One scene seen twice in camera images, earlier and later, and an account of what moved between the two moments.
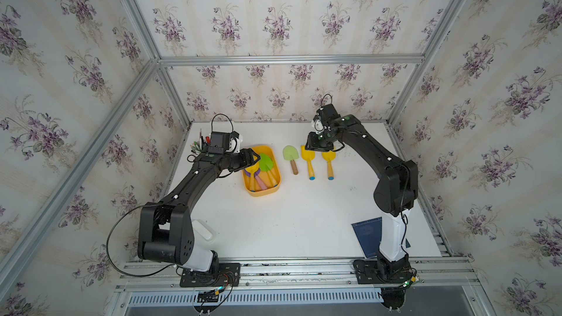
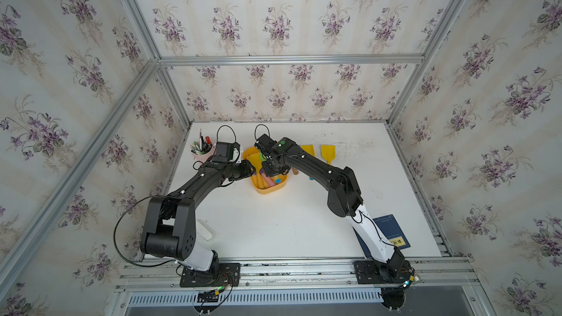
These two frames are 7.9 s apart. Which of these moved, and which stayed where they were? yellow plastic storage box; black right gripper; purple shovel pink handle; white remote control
Moved: yellow plastic storage box; purple shovel pink handle; black right gripper
Stayed: white remote control
